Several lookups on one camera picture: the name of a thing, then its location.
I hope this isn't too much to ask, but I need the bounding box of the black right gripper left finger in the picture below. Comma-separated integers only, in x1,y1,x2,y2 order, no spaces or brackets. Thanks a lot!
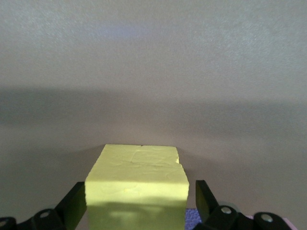
0,181,87,230

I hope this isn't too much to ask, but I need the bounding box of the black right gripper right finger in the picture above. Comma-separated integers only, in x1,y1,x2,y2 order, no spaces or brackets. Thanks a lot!
193,180,293,230

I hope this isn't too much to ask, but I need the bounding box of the purple foam cube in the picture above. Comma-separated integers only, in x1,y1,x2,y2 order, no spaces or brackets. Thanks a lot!
184,207,204,230

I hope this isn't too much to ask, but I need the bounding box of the yellow foam cube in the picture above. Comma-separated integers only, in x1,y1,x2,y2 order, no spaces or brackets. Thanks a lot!
84,143,190,230

